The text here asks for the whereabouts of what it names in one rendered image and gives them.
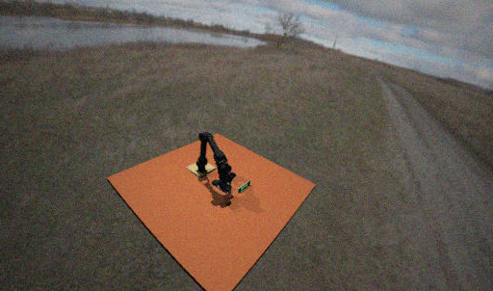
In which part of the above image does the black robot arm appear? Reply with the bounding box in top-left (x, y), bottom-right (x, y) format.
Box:
top-left (196, 132), bottom-right (234, 183)

